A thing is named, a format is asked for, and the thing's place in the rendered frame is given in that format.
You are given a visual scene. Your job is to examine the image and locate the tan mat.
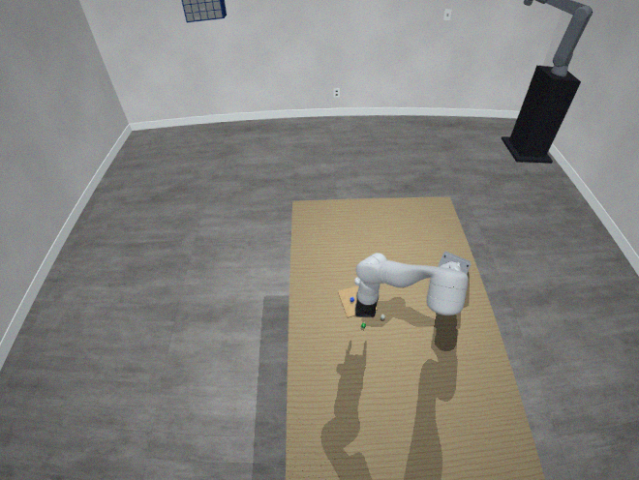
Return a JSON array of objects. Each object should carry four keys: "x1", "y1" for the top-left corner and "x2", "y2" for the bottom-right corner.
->
[{"x1": 338, "y1": 286, "x2": 359, "y2": 317}]

